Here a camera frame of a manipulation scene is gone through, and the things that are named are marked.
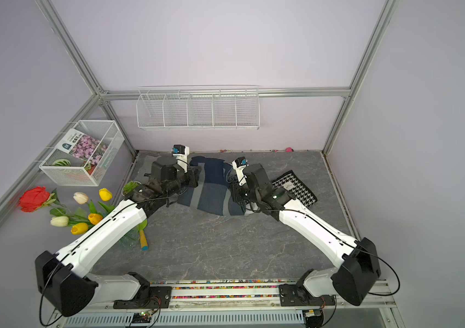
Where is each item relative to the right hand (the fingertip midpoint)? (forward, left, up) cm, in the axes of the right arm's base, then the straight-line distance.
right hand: (230, 183), depth 77 cm
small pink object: (+43, -34, -26) cm, 60 cm away
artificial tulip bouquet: (-13, +50, -1) cm, 51 cm away
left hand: (+4, +11, +4) cm, 13 cm away
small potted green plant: (+8, +47, -14) cm, 50 cm away
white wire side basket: (+1, +59, +8) cm, 59 cm away
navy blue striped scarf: (-1, +8, -6) cm, 9 cm away
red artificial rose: (-13, +57, +12) cm, 60 cm away
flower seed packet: (+10, +55, +10) cm, 56 cm away
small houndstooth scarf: (+15, -29, -20) cm, 38 cm away
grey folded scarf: (+23, +48, -22) cm, 57 cm away
